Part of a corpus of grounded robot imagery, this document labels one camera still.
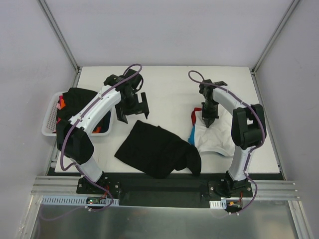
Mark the right aluminium frame post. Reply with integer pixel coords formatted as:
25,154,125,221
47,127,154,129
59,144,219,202
251,0,301,74

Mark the white plastic laundry basket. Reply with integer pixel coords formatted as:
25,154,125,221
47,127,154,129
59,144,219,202
41,92,115,137

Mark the white cable duct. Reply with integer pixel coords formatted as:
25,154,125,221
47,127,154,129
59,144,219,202
209,200,227,210
41,196,120,207

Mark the aluminium frame post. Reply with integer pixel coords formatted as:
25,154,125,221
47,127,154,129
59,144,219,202
251,0,301,74
37,0,81,72

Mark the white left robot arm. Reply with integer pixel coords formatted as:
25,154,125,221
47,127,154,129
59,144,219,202
56,70,201,194

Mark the orange t shirt in basket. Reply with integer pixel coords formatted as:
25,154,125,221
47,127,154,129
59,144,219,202
56,95,92,123

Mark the aluminium front rail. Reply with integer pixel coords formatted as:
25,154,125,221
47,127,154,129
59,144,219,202
31,176,301,201

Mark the white t shirt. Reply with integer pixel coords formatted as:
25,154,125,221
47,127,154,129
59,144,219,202
188,107,235,157

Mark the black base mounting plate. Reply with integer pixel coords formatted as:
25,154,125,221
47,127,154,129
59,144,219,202
76,172,254,207

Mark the black t shirt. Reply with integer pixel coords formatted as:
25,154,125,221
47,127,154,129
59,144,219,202
115,120,201,179
56,88,111,134

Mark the right white cable duct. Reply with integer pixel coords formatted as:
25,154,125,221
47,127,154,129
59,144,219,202
209,200,227,210

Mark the black t shirt in basket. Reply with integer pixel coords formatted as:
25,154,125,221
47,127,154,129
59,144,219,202
56,88,111,134

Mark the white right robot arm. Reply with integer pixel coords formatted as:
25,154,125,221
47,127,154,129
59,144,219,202
199,80,267,198

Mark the pink t shirt in basket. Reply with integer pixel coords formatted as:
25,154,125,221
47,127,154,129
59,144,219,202
56,95,64,123

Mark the red t shirt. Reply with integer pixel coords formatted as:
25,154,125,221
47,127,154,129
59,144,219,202
191,107,202,125

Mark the left aluminium frame post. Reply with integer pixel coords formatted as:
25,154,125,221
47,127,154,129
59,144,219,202
37,0,81,72

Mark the left white cable duct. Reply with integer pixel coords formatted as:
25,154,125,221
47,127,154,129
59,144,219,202
41,196,120,207

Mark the dark blue t shirt in basket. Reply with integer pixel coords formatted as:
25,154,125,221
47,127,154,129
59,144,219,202
99,111,111,133

